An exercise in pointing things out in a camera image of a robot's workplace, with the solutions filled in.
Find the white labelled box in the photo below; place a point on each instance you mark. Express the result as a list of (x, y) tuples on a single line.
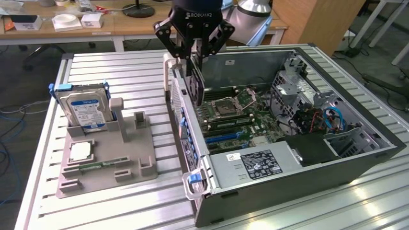
[(92, 21)]

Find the RAM stick with black chips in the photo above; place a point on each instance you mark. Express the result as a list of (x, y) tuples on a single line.
[(230, 122)]

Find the white round holder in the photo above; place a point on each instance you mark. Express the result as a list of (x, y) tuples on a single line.
[(66, 22)]

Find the white box with black lid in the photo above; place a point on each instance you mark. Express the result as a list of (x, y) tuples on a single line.
[(27, 24)]

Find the black plastic cover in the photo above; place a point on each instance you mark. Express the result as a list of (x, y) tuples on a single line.
[(309, 148)]

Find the metal socket cover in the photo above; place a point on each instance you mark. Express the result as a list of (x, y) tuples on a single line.
[(251, 90)]

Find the hard disk in blue caddy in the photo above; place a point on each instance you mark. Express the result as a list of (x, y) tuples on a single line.
[(86, 110)]

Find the green motherboard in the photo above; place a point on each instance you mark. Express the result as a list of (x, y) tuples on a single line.
[(261, 124)]

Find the graphics card with metal bracket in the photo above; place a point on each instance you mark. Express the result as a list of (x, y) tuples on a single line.
[(196, 88)]

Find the grey parts rack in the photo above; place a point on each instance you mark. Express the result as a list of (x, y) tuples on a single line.
[(108, 148)]

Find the grey disk bay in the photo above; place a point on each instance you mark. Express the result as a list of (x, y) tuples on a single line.
[(367, 143)]

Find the black open PC case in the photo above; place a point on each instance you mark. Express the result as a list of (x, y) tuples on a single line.
[(288, 191)]

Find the white table frame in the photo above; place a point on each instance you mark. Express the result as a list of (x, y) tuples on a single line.
[(399, 56)]

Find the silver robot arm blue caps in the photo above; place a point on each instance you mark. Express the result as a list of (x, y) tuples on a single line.
[(252, 7)]

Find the blue case latch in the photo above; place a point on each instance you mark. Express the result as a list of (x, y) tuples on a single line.
[(194, 179)]

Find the orange box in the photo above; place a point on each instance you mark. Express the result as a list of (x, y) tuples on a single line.
[(8, 25)]

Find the black lamp base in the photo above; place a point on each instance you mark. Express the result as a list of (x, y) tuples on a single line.
[(139, 12)]

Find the green RAM stick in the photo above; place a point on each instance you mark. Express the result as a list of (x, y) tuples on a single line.
[(96, 165)]

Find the grey cup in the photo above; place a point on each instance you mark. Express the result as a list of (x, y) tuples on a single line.
[(47, 2)]

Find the perforated metal drive cage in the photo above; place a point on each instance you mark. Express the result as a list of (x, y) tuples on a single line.
[(288, 100)]

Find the black RAM slot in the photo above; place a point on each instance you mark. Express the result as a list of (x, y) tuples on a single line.
[(219, 89), (220, 95)]

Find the wooden desk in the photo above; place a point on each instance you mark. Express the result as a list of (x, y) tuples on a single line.
[(48, 34), (134, 26)]

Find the blue card retainer clip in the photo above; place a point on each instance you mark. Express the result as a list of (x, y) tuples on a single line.
[(183, 121)]

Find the grey power supply unit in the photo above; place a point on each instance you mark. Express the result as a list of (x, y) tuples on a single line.
[(224, 167)]

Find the black floor adapter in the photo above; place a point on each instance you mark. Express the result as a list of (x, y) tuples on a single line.
[(352, 52)]

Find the silver CPU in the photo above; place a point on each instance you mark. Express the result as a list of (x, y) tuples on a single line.
[(80, 151)]

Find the wooden cabinet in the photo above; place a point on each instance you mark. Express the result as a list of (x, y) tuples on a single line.
[(319, 24)]

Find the black chair base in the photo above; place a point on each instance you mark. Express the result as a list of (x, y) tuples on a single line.
[(38, 51), (383, 82)]

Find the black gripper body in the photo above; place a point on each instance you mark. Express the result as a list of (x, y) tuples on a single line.
[(198, 12)]

